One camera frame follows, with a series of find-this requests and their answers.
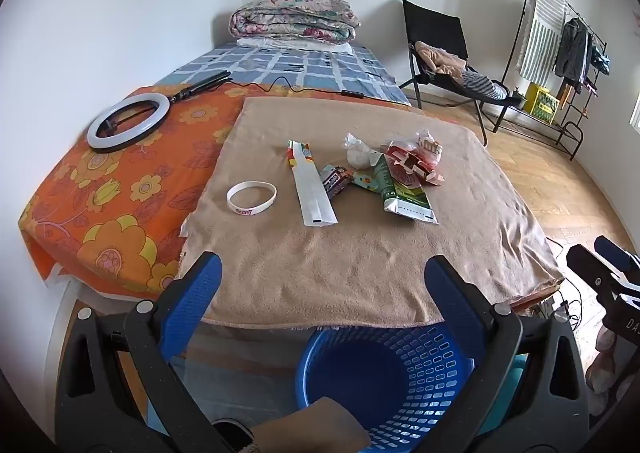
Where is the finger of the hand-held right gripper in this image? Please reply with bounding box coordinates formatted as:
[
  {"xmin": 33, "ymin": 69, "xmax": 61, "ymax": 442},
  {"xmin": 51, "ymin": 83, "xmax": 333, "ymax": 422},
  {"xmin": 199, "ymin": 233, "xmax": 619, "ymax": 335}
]
[
  {"xmin": 566, "ymin": 244, "xmax": 623, "ymax": 293},
  {"xmin": 594, "ymin": 234, "xmax": 640, "ymax": 280}
]

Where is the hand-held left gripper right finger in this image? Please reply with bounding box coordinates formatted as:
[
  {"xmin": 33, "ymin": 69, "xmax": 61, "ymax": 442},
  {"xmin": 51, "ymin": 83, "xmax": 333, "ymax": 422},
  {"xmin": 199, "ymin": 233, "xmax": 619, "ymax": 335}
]
[{"xmin": 415, "ymin": 254, "xmax": 588, "ymax": 453}]

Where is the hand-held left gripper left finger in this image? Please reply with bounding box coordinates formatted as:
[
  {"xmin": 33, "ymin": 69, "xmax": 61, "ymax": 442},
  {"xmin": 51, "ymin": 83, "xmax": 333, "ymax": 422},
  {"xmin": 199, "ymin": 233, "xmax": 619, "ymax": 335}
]
[{"xmin": 54, "ymin": 252, "xmax": 231, "ymax": 453}]

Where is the green and white packet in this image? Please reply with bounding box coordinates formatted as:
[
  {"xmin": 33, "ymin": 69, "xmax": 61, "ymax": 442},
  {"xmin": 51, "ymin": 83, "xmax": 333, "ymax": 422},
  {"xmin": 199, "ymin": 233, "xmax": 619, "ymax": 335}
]
[{"xmin": 372, "ymin": 154, "xmax": 440, "ymax": 226}]

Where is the blue plastic laundry basket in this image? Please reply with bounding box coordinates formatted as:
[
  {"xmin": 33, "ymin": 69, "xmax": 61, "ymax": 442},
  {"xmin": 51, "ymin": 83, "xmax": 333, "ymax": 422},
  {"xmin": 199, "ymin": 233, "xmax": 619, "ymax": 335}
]
[{"xmin": 295, "ymin": 325, "xmax": 477, "ymax": 453}]

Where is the crushed red white carton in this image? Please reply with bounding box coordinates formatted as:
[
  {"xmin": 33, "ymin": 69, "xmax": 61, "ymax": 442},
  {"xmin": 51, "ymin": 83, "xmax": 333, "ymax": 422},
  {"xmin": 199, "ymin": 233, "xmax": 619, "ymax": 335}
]
[{"xmin": 385, "ymin": 143, "xmax": 446, "ymax": 188}]

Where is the fruit printed teal packet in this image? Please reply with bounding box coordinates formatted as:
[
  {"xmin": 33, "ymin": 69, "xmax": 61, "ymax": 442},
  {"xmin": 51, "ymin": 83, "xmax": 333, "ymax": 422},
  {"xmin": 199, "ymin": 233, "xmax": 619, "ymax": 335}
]
[{"xmin": 350, "ymin": 168, "xmax": 381, "ymax": 192}]

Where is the long white wrapper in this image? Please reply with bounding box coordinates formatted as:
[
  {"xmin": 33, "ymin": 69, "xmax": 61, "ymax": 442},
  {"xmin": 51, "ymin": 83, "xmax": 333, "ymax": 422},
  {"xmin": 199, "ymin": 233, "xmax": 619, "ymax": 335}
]
[{"xmin": 286, "ymin": 140, "xmax": 339, "ymax": 229}]

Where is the clear plastic bag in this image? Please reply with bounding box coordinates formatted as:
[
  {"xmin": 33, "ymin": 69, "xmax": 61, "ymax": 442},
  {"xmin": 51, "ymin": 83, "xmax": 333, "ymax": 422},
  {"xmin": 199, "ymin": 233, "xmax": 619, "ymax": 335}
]
[{"xmin": 387, "ymin": 129, "xmax": 445, "ymax": 160}]

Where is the brown snack bar wrapper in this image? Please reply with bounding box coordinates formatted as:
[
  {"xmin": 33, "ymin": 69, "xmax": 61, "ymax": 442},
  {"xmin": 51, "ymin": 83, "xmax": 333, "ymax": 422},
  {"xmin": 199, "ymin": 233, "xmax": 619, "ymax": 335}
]
[{"xmin": 320, "ymin": 164, "xmax": 356, "ymax": 195}]

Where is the white tissue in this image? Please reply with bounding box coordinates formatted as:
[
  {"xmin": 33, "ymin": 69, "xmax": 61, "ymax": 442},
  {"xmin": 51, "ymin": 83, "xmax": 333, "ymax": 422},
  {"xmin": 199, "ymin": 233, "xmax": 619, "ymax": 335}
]
[{"xmin": 342, "ymin": 132, "xmax": 384, "ymax": 170}]

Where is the person's right hand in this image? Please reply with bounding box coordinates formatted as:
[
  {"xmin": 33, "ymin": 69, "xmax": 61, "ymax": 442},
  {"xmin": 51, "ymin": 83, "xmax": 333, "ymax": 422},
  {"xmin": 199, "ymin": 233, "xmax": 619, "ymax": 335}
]
[{"xmin": 585, "ymin": 327, "xmax": 632, "ymax": 394}]

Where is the white rubber wristband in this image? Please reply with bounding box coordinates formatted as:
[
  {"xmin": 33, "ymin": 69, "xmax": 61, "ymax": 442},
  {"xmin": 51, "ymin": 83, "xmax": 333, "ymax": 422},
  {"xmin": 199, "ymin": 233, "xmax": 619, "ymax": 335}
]
[{"xmin": 226, "ymin": 180, "xmax": 277, "ymax": 217}]

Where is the beige towel blanket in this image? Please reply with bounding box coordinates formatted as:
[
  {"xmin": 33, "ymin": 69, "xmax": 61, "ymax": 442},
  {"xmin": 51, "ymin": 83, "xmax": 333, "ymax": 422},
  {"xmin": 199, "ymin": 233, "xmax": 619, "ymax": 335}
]
[{"xmin": 177, "ymin": 96, "xmax": 566, "ymax": 332}]

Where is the orange floral bedsheet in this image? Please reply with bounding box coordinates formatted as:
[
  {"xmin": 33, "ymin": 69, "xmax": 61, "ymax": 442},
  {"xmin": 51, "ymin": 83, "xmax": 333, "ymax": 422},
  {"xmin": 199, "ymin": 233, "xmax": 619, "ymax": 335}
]
[{"xmin": 18, "ymin": 83, "xmax": 563, "ymax": 316}]

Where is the person's black shoe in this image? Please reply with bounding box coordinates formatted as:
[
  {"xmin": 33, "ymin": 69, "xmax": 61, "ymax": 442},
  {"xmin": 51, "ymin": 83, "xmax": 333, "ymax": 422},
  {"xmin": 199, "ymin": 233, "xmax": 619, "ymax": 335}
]
[{"xmin": 212, "ymin": 418, "xmax": 257, "ymax": 453}]

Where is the yellow plastic crate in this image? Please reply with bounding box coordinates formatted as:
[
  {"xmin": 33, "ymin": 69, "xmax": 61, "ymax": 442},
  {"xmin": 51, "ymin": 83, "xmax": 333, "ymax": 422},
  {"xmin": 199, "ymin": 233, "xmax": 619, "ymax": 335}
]
[{"xmin": 524, "ymin": 82, "xmax": 560, "ymax": 125}]

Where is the person's brown trouser leg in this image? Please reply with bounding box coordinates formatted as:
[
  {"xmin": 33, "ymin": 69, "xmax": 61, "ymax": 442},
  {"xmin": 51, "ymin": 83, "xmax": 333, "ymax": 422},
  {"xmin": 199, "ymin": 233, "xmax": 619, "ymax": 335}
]
[{"xmin": 250, "ymin": 397, "xmax": 372, "ymax": 453}]

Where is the teal hanging garment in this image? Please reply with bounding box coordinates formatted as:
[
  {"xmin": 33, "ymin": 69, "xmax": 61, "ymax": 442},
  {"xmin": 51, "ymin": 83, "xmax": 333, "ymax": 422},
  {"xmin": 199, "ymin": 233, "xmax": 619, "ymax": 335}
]
[{"xmin": 590, "ymin": 44, "xmax": 612, "ymax": 77}]

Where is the dark hanging jacket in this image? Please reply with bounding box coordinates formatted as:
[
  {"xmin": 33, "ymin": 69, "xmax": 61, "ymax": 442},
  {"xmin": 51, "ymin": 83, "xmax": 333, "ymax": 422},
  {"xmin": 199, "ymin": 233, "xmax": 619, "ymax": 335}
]
[{"xmin": 554, "ymin": 17, "xmax": 594, "ymax": 84}]

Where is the grey striped cloth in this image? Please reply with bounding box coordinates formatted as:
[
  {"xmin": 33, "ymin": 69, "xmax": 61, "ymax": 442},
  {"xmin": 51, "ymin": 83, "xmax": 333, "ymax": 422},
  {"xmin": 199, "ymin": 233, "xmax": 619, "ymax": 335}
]
[{"xmin": 460, "ymin": 72, "xmax": 511, "ymax": 102}]

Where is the black folded tripod stand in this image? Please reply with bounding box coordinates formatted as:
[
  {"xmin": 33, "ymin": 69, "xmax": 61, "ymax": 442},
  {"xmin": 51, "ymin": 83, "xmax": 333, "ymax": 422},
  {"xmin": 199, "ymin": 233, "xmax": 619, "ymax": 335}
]
[{"xmin": 167, "ymin": 69, "xmax": 234, "ymax": 105}]

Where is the green striped hanging towel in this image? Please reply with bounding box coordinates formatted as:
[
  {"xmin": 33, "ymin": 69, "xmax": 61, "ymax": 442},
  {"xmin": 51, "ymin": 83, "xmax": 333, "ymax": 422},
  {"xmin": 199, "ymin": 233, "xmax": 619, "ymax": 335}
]
[{"xmin": 515, "ymin": 0, "xmax": 569, "ymax": 87}]

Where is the beige cloth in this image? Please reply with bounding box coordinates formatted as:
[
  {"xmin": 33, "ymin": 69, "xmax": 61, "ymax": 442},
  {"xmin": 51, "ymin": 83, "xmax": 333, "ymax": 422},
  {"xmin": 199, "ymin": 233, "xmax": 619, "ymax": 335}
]
[{"xmin": 414, "ymin": 40, "xmax": 469, "ymax": 79}]

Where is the blue checked bedsheet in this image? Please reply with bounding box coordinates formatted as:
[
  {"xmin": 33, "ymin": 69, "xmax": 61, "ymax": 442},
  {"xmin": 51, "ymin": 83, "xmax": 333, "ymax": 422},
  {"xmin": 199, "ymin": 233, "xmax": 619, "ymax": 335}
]
[{"xmin": 152, "ymin": 42, "xmax": 412, "ymax": 108}]

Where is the folded white sheet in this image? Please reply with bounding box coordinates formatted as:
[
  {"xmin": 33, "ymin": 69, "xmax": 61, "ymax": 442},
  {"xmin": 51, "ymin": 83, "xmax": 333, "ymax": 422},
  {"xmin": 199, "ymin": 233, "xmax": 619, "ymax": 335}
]
[{"xmin": 236, "ymin": 36, "xmax": 354, "ymax": 54}]

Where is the black folding chair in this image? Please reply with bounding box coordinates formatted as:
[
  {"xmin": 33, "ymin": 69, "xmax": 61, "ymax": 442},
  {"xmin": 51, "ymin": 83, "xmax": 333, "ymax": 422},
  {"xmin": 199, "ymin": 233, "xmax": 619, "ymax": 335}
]
[{"xmin": 398, "ymin": 0, "xmax": 524, "ymax": 148}]

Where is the folded floral quilt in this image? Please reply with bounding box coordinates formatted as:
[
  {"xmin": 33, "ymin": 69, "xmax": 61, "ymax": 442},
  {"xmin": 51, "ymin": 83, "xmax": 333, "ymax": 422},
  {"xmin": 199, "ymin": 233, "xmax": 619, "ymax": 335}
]
[{"xmin": 229, "ymin": 0, "xmax": 361, "ymax": 43}]

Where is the white bed frame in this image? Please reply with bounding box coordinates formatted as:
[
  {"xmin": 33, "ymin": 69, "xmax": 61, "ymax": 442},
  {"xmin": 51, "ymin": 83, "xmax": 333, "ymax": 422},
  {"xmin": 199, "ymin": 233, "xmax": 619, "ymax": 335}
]
[{"xmin": 44, "ymin": 278, "xmax": 77, "ymax": 415}]

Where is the white ring light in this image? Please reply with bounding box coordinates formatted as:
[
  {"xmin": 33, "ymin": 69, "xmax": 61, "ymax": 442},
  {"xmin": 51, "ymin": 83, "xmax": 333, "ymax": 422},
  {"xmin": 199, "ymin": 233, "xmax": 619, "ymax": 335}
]
[{"xmin": 86, "ymin": 92, "xmax": 174, "ymax": 154}]

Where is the black ring light cable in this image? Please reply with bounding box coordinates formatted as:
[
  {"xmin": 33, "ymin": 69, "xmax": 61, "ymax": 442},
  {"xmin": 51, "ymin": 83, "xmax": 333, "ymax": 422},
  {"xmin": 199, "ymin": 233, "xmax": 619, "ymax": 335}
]
[{"xmin": 227, "ymin": 76, "xmax": 346, "ymax": 95}]

